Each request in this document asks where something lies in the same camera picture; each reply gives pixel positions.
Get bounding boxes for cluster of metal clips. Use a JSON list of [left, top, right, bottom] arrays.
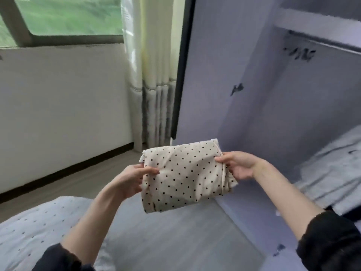
[[284, 47, 317, 62]]

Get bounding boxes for white dotted bed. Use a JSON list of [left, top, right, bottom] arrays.
[[0, 196, 116, 271]]

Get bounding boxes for dark framed window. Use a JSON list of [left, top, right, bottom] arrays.
[[0, 0, 125, 49]]

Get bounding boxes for person's right forearm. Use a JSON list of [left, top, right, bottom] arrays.
[[254, 161, 361, 271]]

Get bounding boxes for person's right hand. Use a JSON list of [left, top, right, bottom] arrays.
[[213, 151, 266, 181]]

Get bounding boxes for cream polka dot pants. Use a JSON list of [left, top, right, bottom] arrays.
[[139, 139, 239, 214]]

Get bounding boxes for light grey wardrobe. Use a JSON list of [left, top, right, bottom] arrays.
[[169, 0, 361, 271]]

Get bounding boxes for person's left hand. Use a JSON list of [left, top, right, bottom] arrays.
[[106, 163, 161, 202]]

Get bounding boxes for grey wardrobe shelf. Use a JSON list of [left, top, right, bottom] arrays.
[[275, 7, 361, 51]]

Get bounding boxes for person's left forearm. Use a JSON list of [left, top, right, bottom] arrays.
[[31, 186, 127, 271]]

